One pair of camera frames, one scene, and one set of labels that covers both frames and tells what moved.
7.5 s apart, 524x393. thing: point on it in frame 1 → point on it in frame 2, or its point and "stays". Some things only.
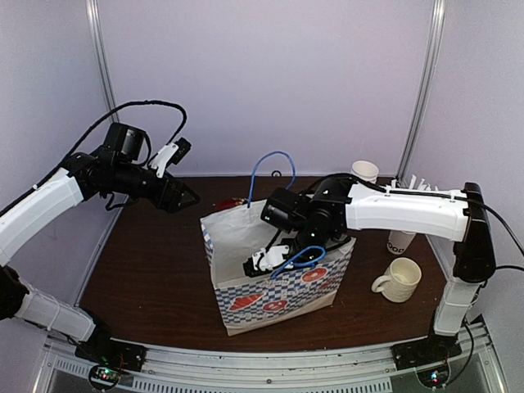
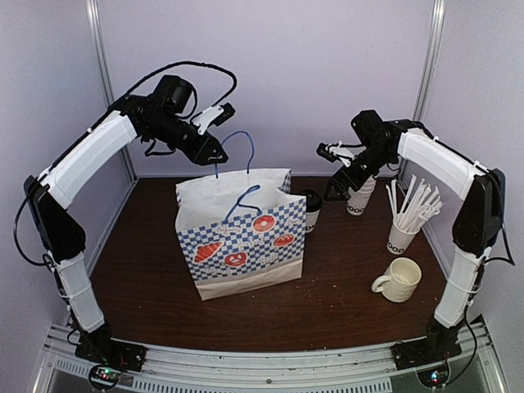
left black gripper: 169,204 → 201,151
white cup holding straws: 399,241 stays
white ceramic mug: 400,281 stays
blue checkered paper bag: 251,303 → 241,232
